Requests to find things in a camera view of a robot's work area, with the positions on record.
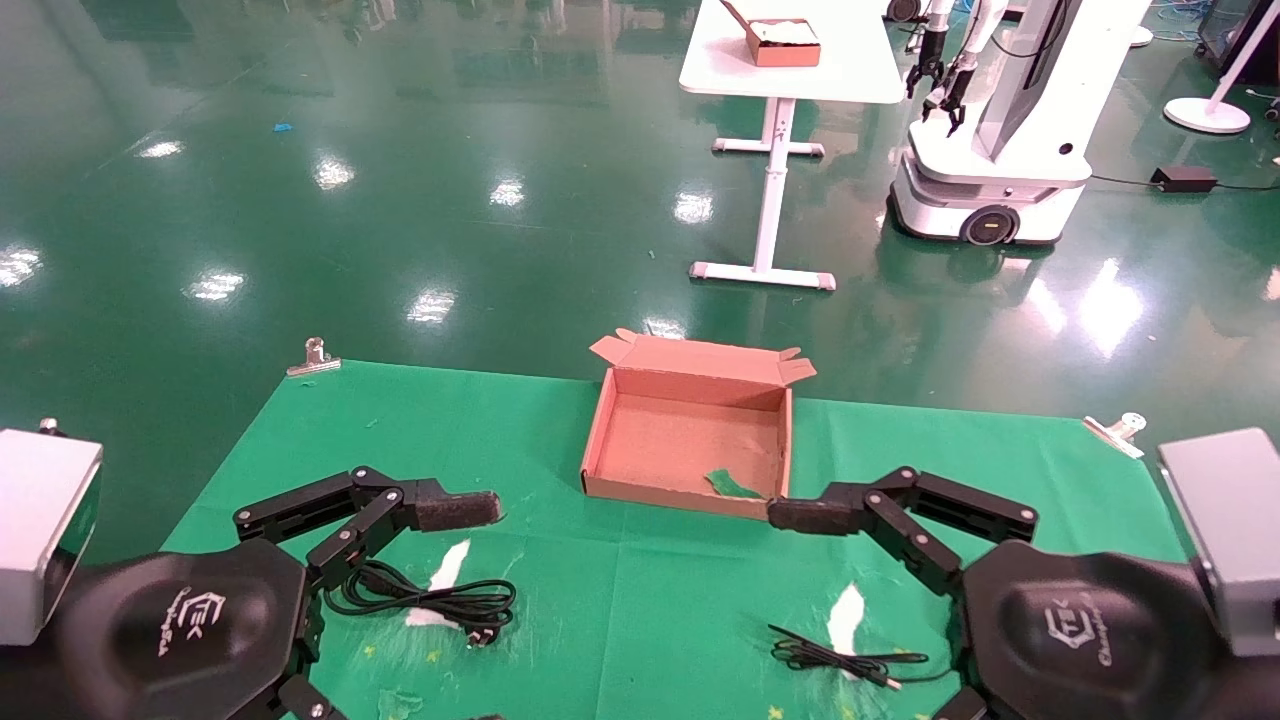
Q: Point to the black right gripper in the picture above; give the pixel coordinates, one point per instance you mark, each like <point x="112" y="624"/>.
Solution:
<point x="1090" y="640"/>

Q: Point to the dark cabinet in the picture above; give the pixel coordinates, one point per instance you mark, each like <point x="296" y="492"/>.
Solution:
<point x="1225" y="30"/>

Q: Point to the black round wheel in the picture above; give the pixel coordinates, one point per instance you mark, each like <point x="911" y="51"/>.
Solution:
<point x="903" y="8"/>

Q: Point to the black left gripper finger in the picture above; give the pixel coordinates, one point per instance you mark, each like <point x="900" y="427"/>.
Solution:
<point x="450" y="510"/>

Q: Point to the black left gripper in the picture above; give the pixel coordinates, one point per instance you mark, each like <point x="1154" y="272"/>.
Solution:
<point x="170" y="640"/>

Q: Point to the white packing material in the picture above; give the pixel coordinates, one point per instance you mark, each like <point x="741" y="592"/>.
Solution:
<point x="785" y="32"/>

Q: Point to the green table cloth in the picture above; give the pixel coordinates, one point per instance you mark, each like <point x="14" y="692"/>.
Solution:
<point x="500" y="430"/>

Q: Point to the open brown cardboard box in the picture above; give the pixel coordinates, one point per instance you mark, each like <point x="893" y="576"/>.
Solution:
<point x="680" y="440"/>

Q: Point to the white pedestal table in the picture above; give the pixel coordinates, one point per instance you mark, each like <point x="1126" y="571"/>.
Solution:
<point x="800" y="75"/>

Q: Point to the white wheeled robot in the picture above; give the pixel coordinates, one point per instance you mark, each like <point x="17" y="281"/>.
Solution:
<point x="1000" y="170"/>

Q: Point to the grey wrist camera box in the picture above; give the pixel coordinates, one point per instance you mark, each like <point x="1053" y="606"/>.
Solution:
<point x="1230" y="530"/>
<point x="40" y="530"/>

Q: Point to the silver metal clamp clip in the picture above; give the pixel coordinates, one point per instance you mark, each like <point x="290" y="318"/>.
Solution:
<point x="315" y="355"/>
<point x="1115" y="433"/>

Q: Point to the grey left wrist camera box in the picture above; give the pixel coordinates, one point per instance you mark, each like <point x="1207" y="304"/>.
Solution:
<point x="40" y="530"/>

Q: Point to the small brown cardboard box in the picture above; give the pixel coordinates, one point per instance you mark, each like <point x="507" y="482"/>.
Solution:
<point x="785" y="55"/>

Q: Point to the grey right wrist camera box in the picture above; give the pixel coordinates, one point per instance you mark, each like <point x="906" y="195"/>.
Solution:
<point x="1230" y="530"/>

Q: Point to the black gripper white robot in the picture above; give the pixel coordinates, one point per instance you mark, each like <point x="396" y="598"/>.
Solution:
<point x="955" y="82"/>
<point x="930" y="50"/>

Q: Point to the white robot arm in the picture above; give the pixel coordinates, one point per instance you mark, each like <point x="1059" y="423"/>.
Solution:
<point x="985" y="25"/>
<point x="940" y="14"/>

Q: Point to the black power adapter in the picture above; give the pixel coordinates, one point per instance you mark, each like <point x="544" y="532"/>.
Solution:
<point x="1183" y="179"/>

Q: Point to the white round-base stand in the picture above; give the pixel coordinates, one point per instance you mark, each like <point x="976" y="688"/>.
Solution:
<point x="1205" y="115"/>
<point x="1142" y="36"/>

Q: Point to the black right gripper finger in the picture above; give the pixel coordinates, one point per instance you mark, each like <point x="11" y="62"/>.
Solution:
<point x="815" y="512"/>

